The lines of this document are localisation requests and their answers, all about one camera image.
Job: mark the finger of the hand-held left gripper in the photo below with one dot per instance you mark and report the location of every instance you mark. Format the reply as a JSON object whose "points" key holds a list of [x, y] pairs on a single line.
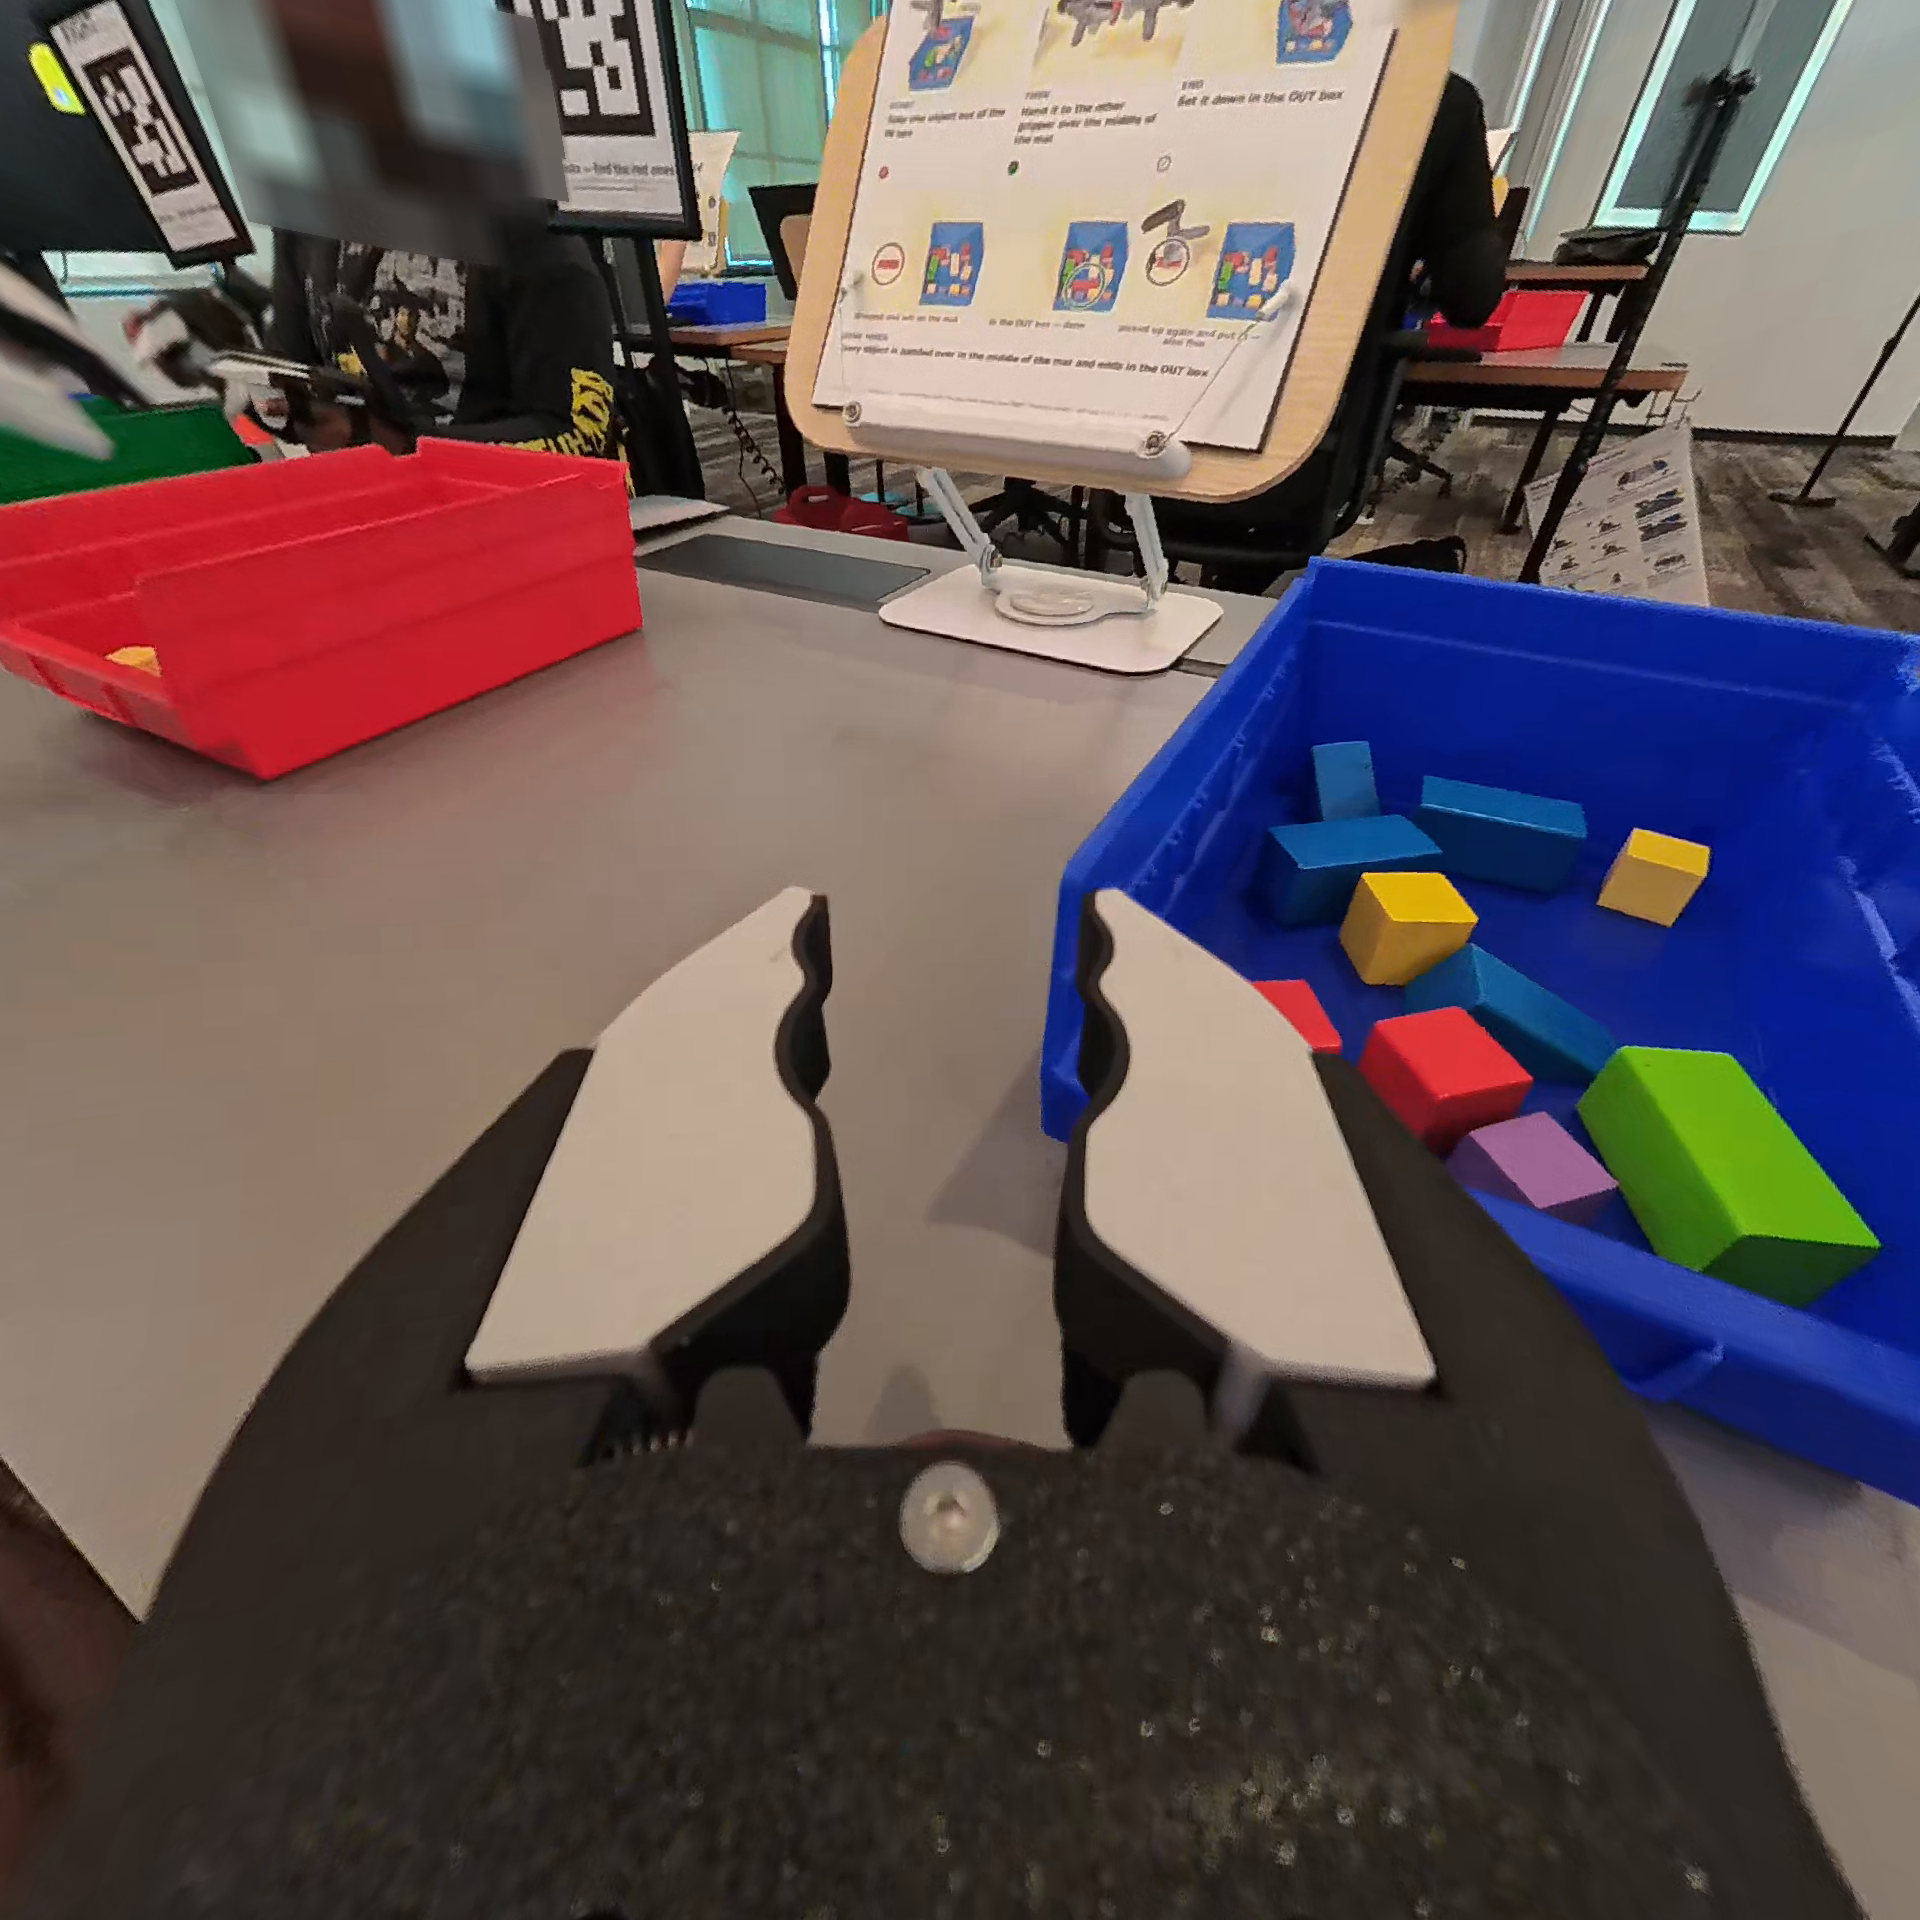
{"points": [[55, 392]]}

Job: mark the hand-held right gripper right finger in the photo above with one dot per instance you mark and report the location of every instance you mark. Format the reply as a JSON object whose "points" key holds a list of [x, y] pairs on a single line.
{"points": [[1237, 1187]]}

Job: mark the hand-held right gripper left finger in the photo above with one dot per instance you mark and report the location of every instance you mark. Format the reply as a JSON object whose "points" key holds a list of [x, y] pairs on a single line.
{"points": [[661, 1187]]}

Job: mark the red plastic bin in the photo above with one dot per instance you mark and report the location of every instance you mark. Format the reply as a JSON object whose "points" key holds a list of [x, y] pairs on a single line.
{"points": [[392, 603]]}

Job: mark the pile of coloured wooden blocks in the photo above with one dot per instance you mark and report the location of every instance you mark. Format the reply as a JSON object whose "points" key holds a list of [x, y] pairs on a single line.
{"points": [[1726, 1171]]}

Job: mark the grey desk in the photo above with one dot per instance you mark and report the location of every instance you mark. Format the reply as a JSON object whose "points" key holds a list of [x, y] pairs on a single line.
{"points": [[451, 871]]}

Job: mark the green plastic bin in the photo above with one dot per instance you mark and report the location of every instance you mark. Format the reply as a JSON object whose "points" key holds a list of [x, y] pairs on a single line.
{"points": [[136, 452]]}

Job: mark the orange wooden block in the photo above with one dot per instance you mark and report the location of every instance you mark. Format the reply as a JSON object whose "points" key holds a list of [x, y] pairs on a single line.
{"points": [[133, 659]]}

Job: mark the large tag board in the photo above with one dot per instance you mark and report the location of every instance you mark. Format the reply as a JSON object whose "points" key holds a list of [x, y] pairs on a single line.
{"points": [[136, 123]]}

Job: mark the black framed text board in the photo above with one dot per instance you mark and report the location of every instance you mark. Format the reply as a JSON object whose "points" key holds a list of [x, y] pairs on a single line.
{"points": [[616, 107]]}

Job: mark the small blue plastic bin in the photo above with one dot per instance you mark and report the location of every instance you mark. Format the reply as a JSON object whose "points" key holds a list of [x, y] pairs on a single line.
{"points": [[718, 300]]}

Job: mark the white floor sign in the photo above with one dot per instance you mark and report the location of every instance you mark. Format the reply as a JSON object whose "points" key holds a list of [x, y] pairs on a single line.
{"points": [[1636, 518]]}

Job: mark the black tripod stand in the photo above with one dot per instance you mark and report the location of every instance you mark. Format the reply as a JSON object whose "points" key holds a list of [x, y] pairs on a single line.
{"points": [[1636, 300]]}

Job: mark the instruction sheet board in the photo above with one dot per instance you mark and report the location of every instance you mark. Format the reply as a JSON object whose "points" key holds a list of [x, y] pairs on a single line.
{"points": [[1111, 212]]}

